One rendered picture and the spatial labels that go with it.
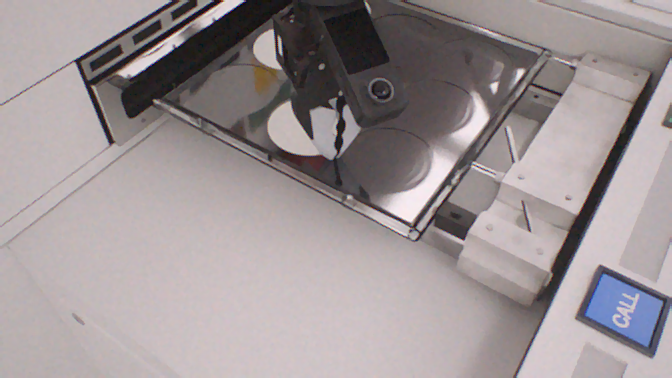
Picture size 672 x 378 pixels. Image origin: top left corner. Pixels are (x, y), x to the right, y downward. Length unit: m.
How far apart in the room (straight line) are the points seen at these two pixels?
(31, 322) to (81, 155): 0.23
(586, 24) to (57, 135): 0.66
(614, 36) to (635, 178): 0.28
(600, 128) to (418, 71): 0.23
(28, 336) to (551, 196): 0.66
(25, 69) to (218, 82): 0.22
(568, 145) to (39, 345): 0.72
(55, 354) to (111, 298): 0.28
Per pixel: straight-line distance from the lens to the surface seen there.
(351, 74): 0.47
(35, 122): 0.69
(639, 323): 0.49
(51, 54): 0.67
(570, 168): 0.70
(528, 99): 0.82
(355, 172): 0.61
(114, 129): 0.74
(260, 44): 0.80
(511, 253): 0.56
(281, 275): 0.63
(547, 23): 0.84
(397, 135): 0.66
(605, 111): 0.79
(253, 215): 0.68
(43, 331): 0.87
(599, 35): 0.83
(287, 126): 0.67
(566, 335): 0.47
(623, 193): 0.58
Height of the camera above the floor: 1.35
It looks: 49 degrees down
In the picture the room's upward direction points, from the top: straight up
